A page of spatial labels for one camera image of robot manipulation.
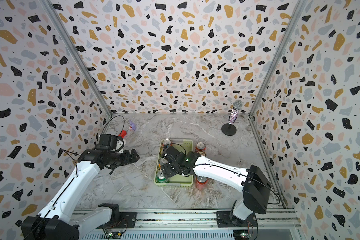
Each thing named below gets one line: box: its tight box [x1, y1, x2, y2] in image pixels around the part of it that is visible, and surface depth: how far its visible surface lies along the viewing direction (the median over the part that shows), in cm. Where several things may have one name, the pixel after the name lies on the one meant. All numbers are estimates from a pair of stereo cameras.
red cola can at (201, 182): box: [195, 175, 208, 191], surface depth 79 cm
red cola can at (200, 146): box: [195, 141, 206, 153], surface depth 92 cm
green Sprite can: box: [155, 169, 170, 183], surface depth 80 cm
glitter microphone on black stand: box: [221, 99, 243, 136], surface depth 111 cm
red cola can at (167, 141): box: [162, 138, 173, 146], surface depth 94 cm
